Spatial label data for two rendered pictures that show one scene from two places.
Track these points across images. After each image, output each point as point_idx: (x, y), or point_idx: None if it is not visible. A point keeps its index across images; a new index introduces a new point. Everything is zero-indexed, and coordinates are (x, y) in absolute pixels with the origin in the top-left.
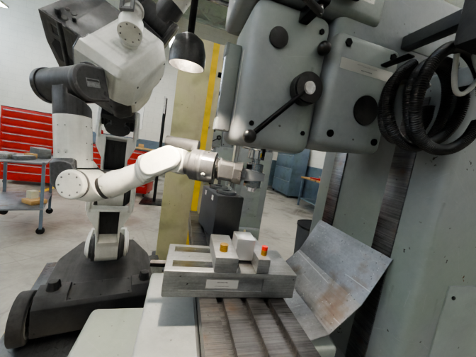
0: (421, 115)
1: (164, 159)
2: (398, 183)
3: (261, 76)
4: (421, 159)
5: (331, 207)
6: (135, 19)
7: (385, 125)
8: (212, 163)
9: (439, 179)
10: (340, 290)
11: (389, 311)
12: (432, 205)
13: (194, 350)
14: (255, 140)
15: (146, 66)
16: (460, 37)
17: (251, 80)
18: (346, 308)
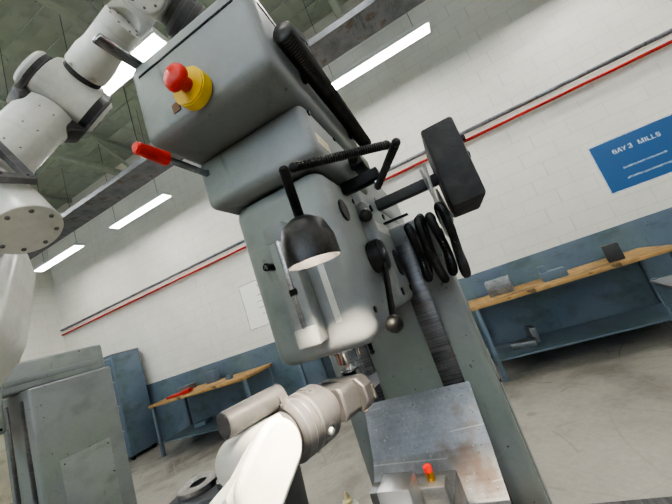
0: (463, 252)
1: (281, 452)
2: (429, 315)
3: (354, 252)
4: (433, 288)
5: None
6: (44, 199)
7: (436, 268)
8: (333, 402)
9: (456, 296)
10: (463, 451)
11: (497, 428)
12: (465, 317)
13: None
14: (382, 329)
15: (23, 299)
16: (455, 201)
17: (352, 259)
18: (487, 459)
